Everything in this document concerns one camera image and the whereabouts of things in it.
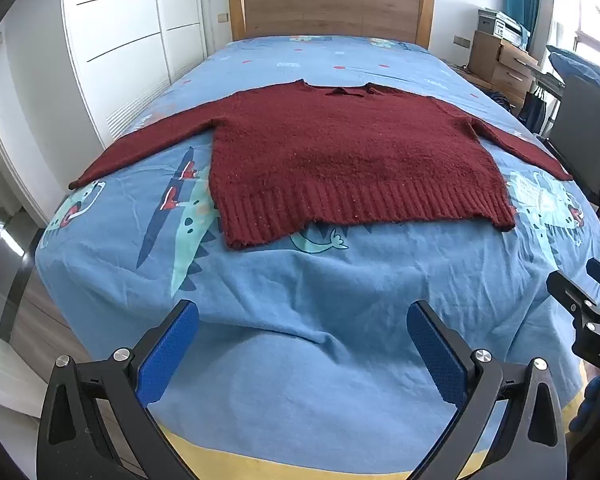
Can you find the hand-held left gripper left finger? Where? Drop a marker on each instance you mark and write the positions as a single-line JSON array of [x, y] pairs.
[[172, 350]]

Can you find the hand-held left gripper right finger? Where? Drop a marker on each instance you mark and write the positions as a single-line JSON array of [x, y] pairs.
[[437, 355]]

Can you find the dark red knitted sweater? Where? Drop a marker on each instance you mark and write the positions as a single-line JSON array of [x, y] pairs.
[[330, 160]]

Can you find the person's right hand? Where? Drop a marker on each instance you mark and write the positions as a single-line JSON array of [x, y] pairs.
[[592, 405]]

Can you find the blue dinosaur printed bed sheet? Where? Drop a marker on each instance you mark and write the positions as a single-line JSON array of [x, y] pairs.
[[305, 310]]

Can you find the dark grey chair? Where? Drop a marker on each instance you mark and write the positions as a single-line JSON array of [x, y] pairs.
[[582, 115]]

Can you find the black bag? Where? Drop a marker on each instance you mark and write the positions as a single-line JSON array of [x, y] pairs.
[[537, 112]]

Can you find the black backpack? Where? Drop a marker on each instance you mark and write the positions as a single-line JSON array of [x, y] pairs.
[[506, 101]]

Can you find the blue cushion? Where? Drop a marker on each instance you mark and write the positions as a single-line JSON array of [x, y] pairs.
[[587, 67]]

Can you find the wooden drawer cabinet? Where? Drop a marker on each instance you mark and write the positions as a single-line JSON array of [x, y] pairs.
[[505, 67]]

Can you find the white printed box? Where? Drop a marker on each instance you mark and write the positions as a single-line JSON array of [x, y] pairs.
[[502, 25]]

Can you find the long teal curtain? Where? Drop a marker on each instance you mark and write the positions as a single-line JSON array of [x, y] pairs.
[[522, 0]]

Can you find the white wardrobe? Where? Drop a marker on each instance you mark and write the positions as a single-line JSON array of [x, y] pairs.
[[130, 35]]

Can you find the wooden headboard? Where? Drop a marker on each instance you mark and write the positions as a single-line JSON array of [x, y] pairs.
[[330, 10]]

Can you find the wide wall socket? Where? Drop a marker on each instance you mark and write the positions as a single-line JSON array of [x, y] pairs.
[[461, 41]]

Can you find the small wall switch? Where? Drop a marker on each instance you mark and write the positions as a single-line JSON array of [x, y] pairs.
[[222, 17]]

